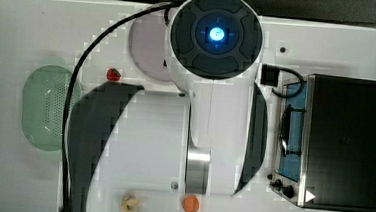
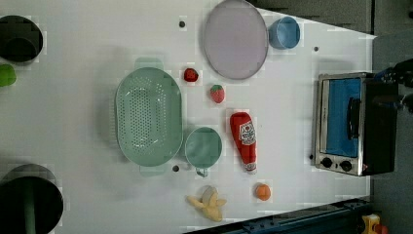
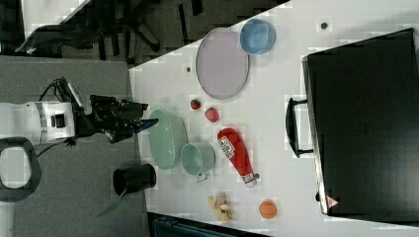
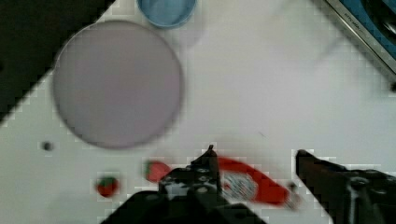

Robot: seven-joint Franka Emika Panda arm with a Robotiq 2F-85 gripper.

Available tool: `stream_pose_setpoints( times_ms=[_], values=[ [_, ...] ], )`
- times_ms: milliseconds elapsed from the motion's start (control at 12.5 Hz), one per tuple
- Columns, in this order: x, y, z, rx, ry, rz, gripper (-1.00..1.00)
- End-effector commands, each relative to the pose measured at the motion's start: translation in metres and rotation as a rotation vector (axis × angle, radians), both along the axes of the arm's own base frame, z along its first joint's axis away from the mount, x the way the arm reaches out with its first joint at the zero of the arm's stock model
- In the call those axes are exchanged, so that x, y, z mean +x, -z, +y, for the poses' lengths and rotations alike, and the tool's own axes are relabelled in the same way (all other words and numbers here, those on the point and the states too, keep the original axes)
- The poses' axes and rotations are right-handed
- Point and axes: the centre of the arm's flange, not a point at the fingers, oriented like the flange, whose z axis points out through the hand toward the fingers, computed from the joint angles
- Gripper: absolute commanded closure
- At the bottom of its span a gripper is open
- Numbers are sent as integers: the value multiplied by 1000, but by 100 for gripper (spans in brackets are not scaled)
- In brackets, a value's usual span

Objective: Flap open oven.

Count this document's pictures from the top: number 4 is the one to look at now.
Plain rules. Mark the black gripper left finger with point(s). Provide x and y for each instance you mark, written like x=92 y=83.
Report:
x=195 y=189

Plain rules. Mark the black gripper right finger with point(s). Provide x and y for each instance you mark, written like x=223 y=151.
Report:
x=348 y=196

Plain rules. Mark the red ketchup bottle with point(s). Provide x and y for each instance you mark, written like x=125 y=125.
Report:
x=242 y=182

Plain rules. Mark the light red strawberry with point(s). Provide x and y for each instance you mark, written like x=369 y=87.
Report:
x=155 y=171

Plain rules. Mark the dark red strawberry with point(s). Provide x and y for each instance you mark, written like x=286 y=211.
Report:
x=107 y=186

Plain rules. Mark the grey round plate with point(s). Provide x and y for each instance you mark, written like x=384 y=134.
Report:
x=117 y=84

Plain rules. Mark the blue bowl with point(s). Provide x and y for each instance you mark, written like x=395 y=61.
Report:
x=167 y=14

